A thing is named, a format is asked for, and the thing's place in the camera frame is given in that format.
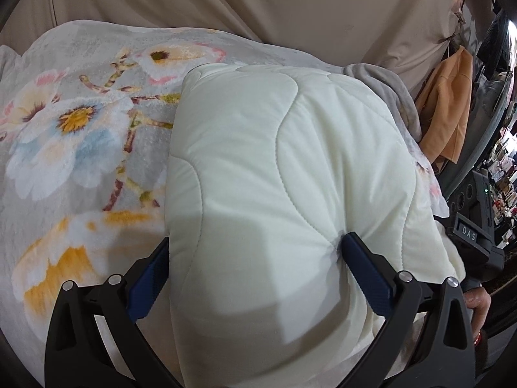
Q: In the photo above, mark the orange hanging garment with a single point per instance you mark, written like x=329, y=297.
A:
x=444, y=108

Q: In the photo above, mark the person's right hand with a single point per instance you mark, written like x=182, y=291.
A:
x=479, y=301

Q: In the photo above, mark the white quilted duvet tan trim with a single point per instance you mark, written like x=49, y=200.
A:
x=268, y=167

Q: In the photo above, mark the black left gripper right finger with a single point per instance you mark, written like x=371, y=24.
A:
x=444, y=355

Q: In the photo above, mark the grey floral fleece blanket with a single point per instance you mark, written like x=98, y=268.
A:
x=87, y=115

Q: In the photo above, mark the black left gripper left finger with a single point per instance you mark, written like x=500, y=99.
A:
x=75, y=354

